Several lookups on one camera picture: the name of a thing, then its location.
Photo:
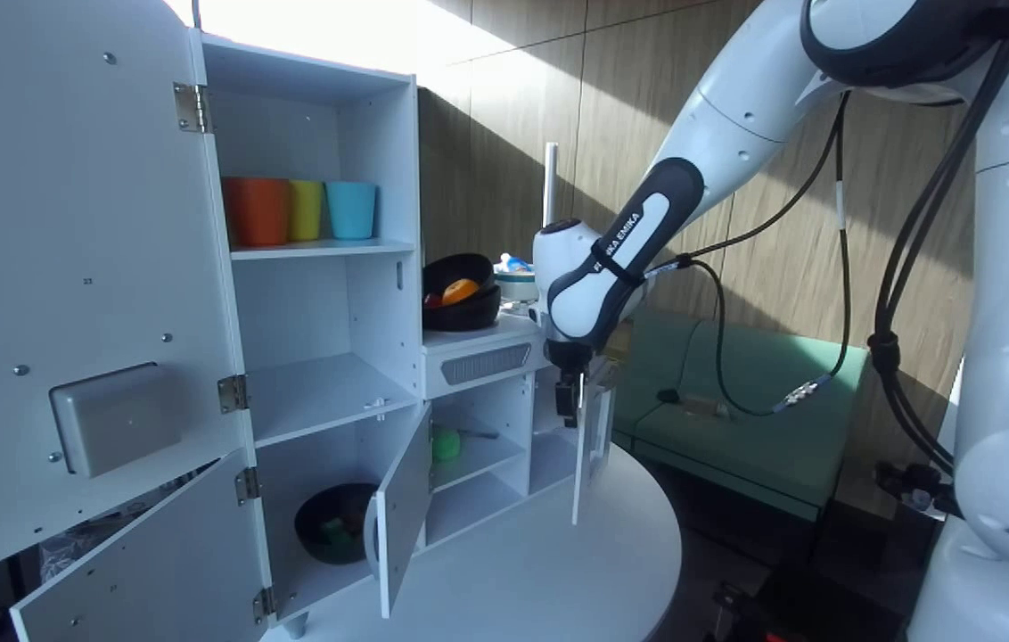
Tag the red toy cup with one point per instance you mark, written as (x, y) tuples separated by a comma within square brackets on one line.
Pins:
[(257, 216)]

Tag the oven door with window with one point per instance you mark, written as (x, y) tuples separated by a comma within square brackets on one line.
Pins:
[(578, 476)]

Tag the black toy pot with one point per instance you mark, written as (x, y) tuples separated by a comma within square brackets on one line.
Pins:
[(461, 315)]

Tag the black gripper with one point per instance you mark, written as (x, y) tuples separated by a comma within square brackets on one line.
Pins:
[(572, 363)]

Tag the orange toy fruit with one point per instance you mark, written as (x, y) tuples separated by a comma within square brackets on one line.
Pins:
[(461, 292)]

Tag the round white table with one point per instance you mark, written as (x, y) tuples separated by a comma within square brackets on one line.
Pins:
[(550, 582)]

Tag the green padded mat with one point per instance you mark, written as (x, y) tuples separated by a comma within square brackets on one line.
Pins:
[(704, 464)]

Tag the light blue toy cup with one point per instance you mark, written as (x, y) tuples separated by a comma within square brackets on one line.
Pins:
[(350, 212)]

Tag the white upright pole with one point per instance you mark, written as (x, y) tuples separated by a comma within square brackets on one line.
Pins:
[(550, 180)]

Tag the green toy ball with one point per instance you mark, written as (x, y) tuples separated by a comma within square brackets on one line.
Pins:
[(448, 445)]

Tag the black toy bowl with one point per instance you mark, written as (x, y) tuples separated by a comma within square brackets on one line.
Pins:
[(329, 522)]

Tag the short white fridge door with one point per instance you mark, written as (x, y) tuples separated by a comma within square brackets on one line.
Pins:
[(149, 573)]

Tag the yellow-green toy cup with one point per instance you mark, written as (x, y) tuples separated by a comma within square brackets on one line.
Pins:
[(307, 212)]

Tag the white toy kitchen body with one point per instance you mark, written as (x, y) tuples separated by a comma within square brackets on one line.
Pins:
[(325, 308)]

